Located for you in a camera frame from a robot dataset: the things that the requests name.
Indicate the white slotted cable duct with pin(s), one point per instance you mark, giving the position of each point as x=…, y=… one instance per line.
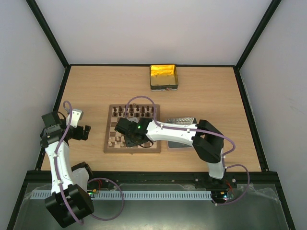
x=152, y=195

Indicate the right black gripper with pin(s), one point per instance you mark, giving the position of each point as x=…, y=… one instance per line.
x=130, y=138

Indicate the wooden chess board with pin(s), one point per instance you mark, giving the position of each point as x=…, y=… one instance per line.
x=115, y=142

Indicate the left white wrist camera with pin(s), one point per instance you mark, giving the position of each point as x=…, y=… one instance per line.
x=76, y=117

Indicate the silver metal tray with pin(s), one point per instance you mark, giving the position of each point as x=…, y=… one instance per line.
x=172, y=146

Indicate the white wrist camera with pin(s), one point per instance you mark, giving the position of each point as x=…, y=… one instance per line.
x=76, y=117
x=134, y=119

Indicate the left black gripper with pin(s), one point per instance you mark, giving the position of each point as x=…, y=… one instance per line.
x=78, y=136

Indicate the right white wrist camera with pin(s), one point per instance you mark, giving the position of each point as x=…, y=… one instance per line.
x=134, y=119

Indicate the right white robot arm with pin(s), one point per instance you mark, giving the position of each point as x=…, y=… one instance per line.
x=207, y=141

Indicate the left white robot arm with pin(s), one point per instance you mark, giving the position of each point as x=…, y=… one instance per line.
x=69, y=201

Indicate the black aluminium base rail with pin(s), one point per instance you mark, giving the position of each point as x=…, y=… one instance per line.
x=198, y=179

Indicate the gold tin box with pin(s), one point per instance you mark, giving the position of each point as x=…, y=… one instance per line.
x=163, y=77

